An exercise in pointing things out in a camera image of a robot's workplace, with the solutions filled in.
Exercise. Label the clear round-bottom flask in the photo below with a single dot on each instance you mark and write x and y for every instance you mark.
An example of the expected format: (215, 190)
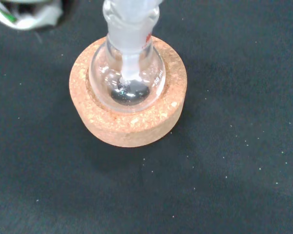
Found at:
(151, 97)

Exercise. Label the black cloth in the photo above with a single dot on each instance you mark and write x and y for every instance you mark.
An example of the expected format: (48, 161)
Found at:
(210, 158)

